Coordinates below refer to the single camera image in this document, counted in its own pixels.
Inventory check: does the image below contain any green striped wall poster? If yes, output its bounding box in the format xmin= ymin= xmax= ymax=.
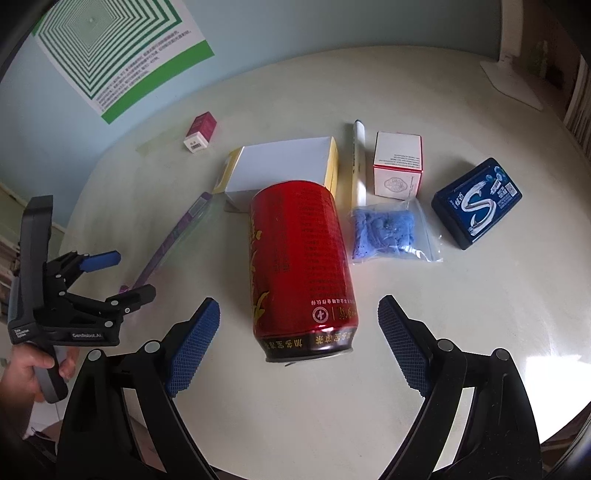
xmin=31 ymin=0 xmax=216 ymax=125

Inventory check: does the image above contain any white lamp base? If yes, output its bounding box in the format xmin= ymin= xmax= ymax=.
xmin=480 ymin=0 xmax=546 ymax=112

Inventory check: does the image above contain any white tube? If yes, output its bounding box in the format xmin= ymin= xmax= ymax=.
xmin=349 ymin=120 xmax=369 ymax=208

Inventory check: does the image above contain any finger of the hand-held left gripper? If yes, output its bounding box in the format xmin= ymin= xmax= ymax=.
xmin=60 ymin=284 xmax=157 ymax=324
xmin=45 ymin=250 xmax=122 ymax=296

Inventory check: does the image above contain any red drink can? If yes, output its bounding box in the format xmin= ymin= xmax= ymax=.
xmin=249 ymin=181 xmax=360 ymax=365

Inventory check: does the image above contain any zip bag with blue gloves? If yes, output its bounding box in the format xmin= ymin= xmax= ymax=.
xmin=347 ymin=198 xmax=445 ymax=266

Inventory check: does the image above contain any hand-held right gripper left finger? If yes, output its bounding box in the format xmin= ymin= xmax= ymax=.
xmin=58 ymin=298 xmax=221 ymax=480

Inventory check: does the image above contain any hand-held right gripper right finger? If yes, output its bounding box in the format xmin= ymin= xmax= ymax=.
xmin=378 ymin=295 xmax=542 ymax=480

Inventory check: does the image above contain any person's left hand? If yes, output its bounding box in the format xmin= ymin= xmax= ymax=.
xmin=0 ymin=344 xmax=79 ymax=416

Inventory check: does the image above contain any dark blue gum box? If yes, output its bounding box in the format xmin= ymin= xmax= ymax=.
xmin=431 ymin=158 xmax=523 ymax=251

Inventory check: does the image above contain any white box with red trim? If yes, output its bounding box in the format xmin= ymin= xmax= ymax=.
xmin=372 ymin=131 xmax=424 ymax=199

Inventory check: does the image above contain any purple toothbrush package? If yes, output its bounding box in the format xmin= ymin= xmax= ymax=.
xmin=119 ymin=191 xmax=215 ymax=296

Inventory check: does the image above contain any white and yellow box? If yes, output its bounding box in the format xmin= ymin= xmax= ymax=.
xmin=213 ymin=137 xmax=341 ymax=210

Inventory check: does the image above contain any pink and white small box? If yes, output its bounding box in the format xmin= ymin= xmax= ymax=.
xmin=184 ymin=112 xmax=218 ymax=153

